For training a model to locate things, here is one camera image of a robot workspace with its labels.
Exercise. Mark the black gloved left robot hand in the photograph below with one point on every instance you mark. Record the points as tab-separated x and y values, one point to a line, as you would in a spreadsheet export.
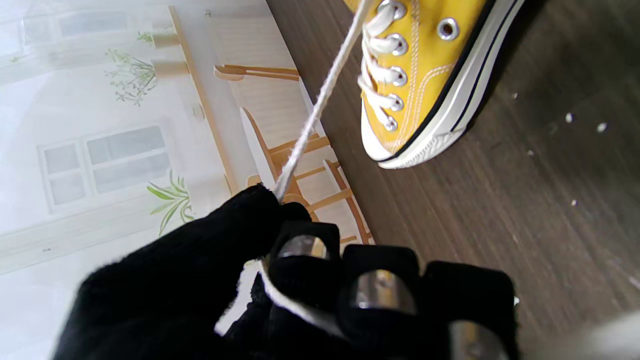
175	290

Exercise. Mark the printed room scene backdrop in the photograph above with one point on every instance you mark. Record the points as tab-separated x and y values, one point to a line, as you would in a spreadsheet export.
75	100

